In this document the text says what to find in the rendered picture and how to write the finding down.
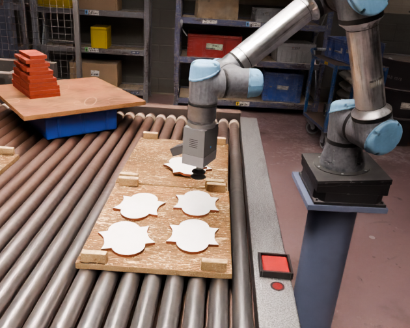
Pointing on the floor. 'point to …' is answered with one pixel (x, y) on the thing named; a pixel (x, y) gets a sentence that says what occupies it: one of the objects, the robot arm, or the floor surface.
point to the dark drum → (405, 94)
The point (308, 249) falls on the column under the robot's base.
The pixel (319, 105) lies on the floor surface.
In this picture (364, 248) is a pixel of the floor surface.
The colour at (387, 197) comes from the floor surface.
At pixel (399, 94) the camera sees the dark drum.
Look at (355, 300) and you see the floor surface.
